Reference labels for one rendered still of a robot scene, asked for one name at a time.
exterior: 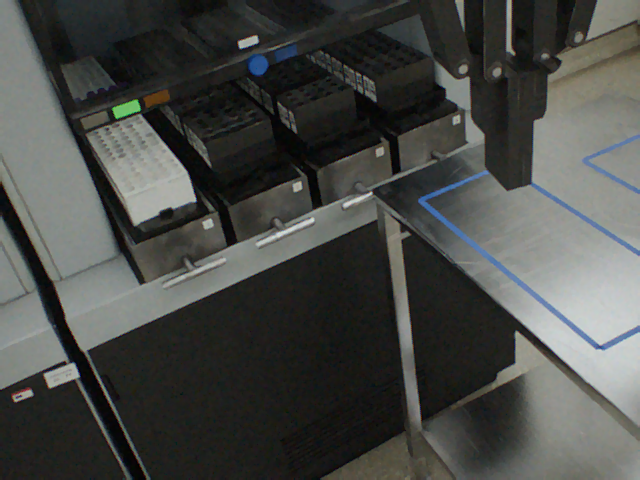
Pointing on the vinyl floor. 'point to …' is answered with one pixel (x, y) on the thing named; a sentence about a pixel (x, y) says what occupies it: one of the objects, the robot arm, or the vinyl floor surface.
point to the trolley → (535, 298)
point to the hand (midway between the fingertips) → (508, 123)
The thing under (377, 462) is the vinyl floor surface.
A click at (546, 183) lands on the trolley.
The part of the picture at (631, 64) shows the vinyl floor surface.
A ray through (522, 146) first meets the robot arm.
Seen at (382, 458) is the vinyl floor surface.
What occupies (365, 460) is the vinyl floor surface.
